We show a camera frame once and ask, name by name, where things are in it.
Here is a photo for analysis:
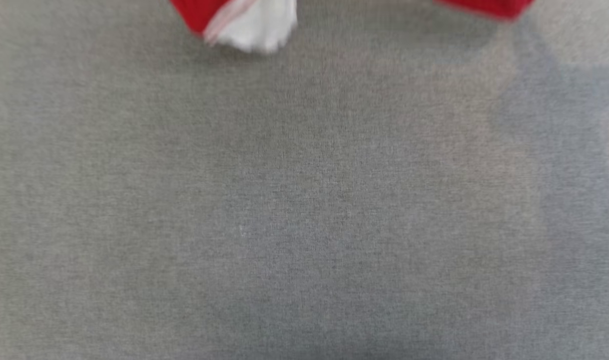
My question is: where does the red and white garment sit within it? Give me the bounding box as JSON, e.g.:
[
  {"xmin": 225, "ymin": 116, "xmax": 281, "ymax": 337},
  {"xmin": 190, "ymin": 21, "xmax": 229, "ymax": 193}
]
[{"xmin": 168, "ymin": 0, "xmax": 535, "ymax": 54}]

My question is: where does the grey fabric sofa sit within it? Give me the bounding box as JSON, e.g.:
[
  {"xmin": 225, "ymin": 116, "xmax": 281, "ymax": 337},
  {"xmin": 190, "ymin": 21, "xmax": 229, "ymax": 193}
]
[{"xmin": 0, "ymin": 0, "xmax": 609, "ymax": 360}]

